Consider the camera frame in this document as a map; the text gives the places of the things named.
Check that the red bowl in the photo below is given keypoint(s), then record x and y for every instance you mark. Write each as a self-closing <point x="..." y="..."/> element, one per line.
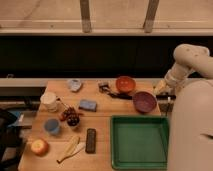
<point x="125" y="84"/>

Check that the red apple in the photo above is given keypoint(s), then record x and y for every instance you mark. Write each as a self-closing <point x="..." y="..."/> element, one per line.
<point x="39" y="147"/>

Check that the white plastic knife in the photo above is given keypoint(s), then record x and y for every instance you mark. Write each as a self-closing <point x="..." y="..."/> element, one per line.
<point x="79" y="147"/>

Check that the black remote control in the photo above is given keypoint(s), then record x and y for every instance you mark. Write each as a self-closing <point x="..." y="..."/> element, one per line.
<point x="91" y="141"/>

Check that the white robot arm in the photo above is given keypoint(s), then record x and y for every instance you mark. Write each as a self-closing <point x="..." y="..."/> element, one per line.
<point x="191" y="122"/>

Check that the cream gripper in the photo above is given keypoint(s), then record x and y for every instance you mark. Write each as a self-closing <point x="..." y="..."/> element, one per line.
<point x="160" y="87"/>

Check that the green plastic tray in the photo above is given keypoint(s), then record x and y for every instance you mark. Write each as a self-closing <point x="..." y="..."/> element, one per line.
<point x="139" y="142"/>

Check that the dark grapes bunch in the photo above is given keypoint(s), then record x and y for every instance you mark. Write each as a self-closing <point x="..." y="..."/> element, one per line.
<point x="70" y="116"/>

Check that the blue sponge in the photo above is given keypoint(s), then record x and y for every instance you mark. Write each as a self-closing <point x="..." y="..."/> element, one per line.
<point x="88" y="105"/>

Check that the white cup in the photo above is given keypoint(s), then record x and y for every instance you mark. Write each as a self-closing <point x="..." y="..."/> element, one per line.
<point x="49" y="100"/>

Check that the purple bowl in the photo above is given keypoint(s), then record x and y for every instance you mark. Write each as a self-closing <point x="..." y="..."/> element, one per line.
<point x="144" y="102"/>

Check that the black chair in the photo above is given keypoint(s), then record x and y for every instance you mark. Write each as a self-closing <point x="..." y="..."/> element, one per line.
<point x="9" y="137"/>

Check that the black dish brush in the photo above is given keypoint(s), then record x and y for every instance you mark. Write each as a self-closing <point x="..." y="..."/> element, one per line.
<point x="105" y="88"/>

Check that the light blue crumpled cloth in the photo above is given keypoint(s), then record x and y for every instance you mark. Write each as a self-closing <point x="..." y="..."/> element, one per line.
<point x="74" y="84"/>

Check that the yellow banana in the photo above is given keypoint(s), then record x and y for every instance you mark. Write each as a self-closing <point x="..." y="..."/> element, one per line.
<point x="69" y="148"/>

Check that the blue cup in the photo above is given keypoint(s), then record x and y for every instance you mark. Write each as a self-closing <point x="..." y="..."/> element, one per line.
<point x="52" y="126"/>

